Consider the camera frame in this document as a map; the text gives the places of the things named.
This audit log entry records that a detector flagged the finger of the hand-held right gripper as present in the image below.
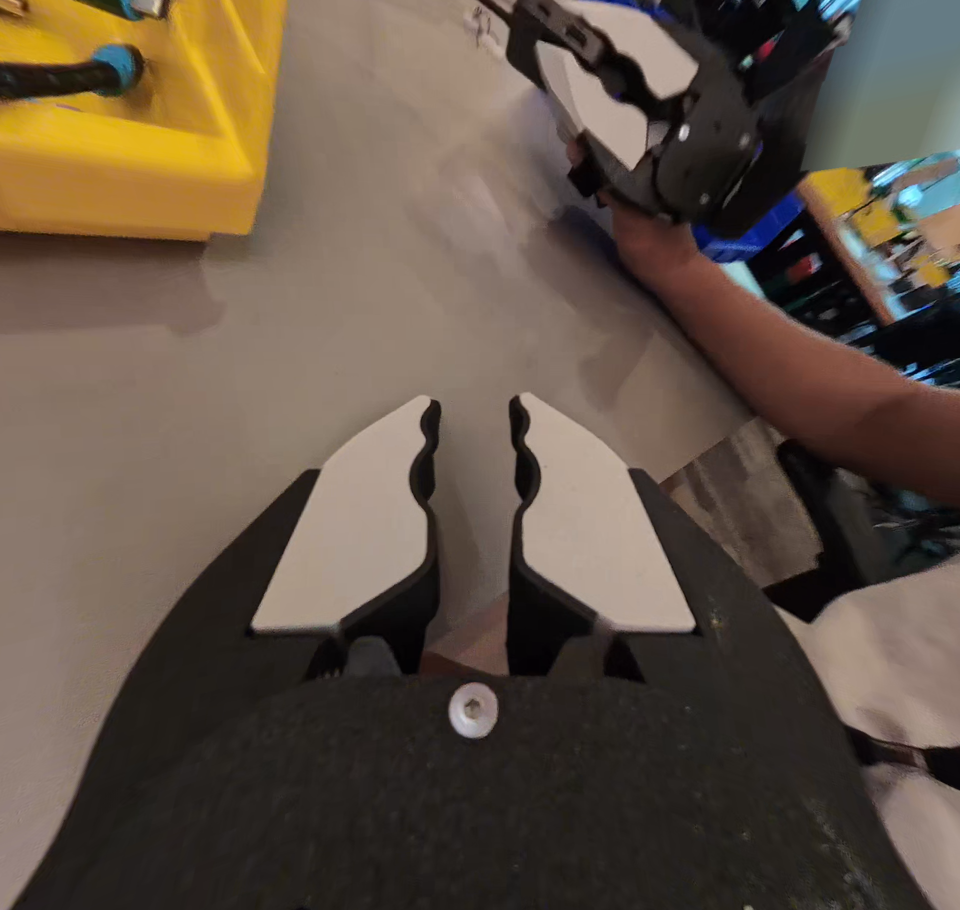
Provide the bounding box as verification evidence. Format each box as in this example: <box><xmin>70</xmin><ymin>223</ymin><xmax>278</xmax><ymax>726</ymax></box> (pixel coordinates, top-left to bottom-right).
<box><xmin>536</xmin><ymin>47</ymin><xmax>650</xmax><ymax>176</ymax></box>
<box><xmin>577</xmin><ymin>0</ymin><xmax>700</xmax><ymax>104</ymax></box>

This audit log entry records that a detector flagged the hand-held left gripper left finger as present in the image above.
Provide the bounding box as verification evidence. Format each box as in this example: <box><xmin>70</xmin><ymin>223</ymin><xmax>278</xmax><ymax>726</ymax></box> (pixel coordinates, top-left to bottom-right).
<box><xmin>249</xmin><ymin>394</ymin><xmax>444</xmax><ymax>677</ymax></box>

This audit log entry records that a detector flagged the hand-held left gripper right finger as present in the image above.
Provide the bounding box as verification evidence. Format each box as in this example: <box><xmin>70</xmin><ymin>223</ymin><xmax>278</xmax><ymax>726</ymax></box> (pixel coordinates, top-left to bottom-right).
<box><xmin>507</xmin><ymin>392</ymin><xmax>699</xmax><ymax>677</ymax></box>

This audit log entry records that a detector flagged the blue plastic bin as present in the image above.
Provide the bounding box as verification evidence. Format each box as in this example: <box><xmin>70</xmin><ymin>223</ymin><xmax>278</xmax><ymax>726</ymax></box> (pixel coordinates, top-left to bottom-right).
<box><xmin>570</xmin><ymin>0</ymin><xmax>805</xmax><ymax>262</ymax></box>

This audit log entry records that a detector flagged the yellow plastic bin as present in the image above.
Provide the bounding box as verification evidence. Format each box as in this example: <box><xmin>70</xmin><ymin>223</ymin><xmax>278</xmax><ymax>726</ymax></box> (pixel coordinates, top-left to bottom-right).
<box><xmin>0</xmin><ymin>0</ymin><xmax>295</xmax><ymax>243</ymax></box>

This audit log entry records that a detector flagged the braided cable blue taped plug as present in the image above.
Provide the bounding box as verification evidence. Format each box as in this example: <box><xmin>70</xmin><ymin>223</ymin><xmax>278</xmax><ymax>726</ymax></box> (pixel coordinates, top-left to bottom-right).
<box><xmin>0</xmin><ymin>43</ymin><xmax>147</xmax><ymax>101</ymax></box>

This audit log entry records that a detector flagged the person's right forearm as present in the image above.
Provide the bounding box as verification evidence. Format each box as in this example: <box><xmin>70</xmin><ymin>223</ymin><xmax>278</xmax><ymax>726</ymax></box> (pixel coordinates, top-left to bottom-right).
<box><xmin>618</xmin><ymin>250</ymin><xmax>960</xmax><ymax>507</ymax></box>

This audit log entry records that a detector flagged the person's right hand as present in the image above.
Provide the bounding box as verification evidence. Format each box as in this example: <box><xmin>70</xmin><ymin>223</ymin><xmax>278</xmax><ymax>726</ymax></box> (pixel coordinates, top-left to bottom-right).
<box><xmin>566</xmin><ymin>137</ymin><xmax>706</xmax><ymax>258</ymax></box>

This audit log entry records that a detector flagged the storage shelf with items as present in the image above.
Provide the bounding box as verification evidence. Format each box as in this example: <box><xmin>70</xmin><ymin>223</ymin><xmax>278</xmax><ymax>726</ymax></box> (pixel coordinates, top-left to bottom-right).
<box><xmin>750</xmin><ymin>152</ymin><xmax>960</xmax><ymax>386</ymax></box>

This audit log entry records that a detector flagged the black chair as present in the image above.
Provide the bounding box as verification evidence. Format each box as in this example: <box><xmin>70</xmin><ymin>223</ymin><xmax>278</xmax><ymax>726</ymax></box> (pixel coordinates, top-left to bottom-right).
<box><xmin>761</xmin><ymin>437</ymin><xmax>960</xmax><ymax>626</ymax></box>

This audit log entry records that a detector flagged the person's white clothing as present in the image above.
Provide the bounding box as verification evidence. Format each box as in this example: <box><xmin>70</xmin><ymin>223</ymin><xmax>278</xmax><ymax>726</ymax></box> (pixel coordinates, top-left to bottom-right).
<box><xmin>765</xmin><ymin>561</ymin><xmax>960</xmax><ymax>910</ymax></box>

